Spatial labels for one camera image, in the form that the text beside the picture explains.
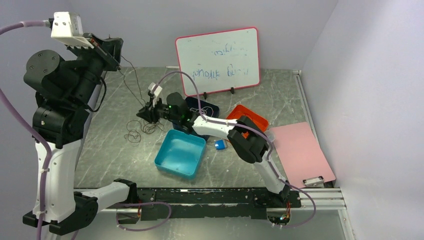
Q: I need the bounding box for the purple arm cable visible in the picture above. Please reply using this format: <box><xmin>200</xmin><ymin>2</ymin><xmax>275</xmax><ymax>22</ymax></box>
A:
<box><xmin>0</xmin><ymin>19</ymin><xmax>173</xmax><ymax>240</ymax></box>
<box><xmin>155</xmin><ymin>71</ymin><xmax>317</xmax><ymax>230</ymax></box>

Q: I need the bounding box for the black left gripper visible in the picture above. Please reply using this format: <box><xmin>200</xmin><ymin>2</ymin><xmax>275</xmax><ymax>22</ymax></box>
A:
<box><xmin>67</xmin><ymin>31</ymin><xmax>126</xmax><ymax>106</ymax></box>

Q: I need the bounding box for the dark blue square tray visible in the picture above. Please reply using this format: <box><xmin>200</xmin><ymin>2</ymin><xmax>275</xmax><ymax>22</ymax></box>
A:
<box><xmin>172</xmin><ymin>96</ymin><xmax>220</xmax><ymax>142</ymax></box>

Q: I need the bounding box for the clear plastic cup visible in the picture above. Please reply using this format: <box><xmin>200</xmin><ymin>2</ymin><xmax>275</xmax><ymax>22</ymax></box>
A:
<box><xmin>264</xmin><ymin>129</ymin><xmax>275</xmax><ymax>143</ymax></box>

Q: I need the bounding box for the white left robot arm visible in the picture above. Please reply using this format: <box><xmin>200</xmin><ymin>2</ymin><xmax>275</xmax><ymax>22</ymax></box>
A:
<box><xmin>23</xmin><ymin>33</ymin><xmax>140</xmax><ymax>236</ymax></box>

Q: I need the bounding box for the pink clipboard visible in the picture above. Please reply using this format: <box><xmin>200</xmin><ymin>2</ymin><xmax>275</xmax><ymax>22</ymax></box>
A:
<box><xmin>270</xmin><ymin>122</ymin><xmax>336</xmax><ymax>188</ymax></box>

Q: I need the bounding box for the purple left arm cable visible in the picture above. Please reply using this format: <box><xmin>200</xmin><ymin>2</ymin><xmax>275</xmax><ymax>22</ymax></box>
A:
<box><xmin>0</xmin><ymin>19</ymin><xmax>173</xmax><ymax>240</ymax></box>

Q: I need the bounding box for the pink-framed whiteboard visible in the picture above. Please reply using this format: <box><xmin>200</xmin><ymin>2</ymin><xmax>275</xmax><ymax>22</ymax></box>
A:
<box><xmin>175</xmin><ymin>27</ymin><xmax>261</xmax><ymax>97</ymax></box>

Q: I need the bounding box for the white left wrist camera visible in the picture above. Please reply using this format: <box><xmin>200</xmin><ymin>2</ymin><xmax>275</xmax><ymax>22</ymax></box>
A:
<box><xmin>50</xmin><ymin>11</ymin><xmax>94</xmax><ymax>49</ymax></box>

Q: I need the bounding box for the aluminium frame rail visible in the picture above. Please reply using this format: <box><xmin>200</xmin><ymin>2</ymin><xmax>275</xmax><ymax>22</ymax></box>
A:
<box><xmin>44</xmin><ymin>187</ymin><xmax>357</xmax><ymax>240</ymax></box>

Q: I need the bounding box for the orange square tray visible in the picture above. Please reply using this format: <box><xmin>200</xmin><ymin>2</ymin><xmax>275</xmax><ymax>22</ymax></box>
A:
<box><xmin>226</xmin><ymin>104</ymin><xmax>269</xmax><ymax>132</ymax></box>

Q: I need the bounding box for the teal square tray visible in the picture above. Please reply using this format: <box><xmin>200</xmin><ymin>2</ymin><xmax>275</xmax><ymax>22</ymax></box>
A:
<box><xmin>154</xmin><ymin>129</ymin><xmax>206</xmax><ymax>180</ymax></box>

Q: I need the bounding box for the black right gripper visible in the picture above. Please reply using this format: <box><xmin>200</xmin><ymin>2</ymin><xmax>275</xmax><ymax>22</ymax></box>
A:
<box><xmin>136</xmin><ymin>96</ymin><xmax>181</xmax><ymax>124</ymax></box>

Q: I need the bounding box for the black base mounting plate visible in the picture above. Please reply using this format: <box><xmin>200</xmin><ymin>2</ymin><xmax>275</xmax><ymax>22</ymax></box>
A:
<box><xmin>104</xmin><ymin>187</ymin><xmax>302</xmax><ymax>222</ymax></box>

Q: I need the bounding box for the small blue white object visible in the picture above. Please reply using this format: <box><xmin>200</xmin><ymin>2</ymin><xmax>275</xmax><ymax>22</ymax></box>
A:
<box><xmin>214</xmin><ymin>139</ymin><xmax>228</xmax><ymax>151</ymax></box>

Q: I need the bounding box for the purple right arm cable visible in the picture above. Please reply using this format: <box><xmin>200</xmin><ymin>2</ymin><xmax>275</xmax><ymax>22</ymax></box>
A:
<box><xmin>155</xmin><ymin>71</ymin><xmax>317</xmax><ymax>230</ymax></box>

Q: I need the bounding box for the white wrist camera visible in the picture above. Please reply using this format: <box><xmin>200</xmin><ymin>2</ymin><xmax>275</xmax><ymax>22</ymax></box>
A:
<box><xmin>50</xmin><ymin>11</ymin><xmax>94</xmax><ymax>49</ymax></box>
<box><xmin>148</xmin><ymin>82</ymin><xmax>163</xmax><ymax>107</ymax></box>

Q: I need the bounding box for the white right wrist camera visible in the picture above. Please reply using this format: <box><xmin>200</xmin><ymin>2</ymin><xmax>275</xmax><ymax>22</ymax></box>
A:
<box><xmin>148</xmin><ymin>82</ymin><xmax>163</xmax><ymax>107</ymax></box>

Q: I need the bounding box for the dark brown cable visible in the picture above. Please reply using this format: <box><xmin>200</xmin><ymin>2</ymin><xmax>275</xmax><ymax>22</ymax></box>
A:
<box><xmin>124</xmin><ymin>117</ymin><xmax>167</xmax><ymax>147</ymax></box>
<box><xmin>117</xmin><ymin>54</ymin><xmax>148</xmax><ymax>110</ymax></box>

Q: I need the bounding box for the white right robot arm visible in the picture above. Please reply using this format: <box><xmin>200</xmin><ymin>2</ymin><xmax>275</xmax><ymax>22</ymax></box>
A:
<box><xmin>136</xmin><ymin>92</ymin><xmax>290</xmax><ymax>207</ymax></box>

